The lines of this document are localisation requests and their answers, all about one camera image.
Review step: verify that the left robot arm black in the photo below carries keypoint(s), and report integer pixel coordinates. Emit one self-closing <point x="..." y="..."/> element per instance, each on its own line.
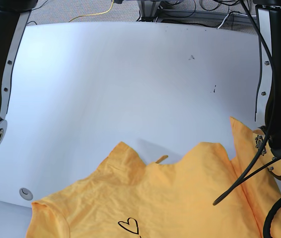
<point x="268" y="100"/>

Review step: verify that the left table grommet hole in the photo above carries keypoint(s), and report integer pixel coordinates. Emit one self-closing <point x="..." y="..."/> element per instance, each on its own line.
<point x="26" y="194"/>

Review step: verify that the aluminium frame rail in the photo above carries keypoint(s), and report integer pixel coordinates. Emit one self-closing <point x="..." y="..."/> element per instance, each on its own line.
<point x="197" y="12"/>

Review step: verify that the orange t-shirt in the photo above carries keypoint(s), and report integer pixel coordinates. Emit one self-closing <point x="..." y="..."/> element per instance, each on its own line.
<point x="126" y="198"/>

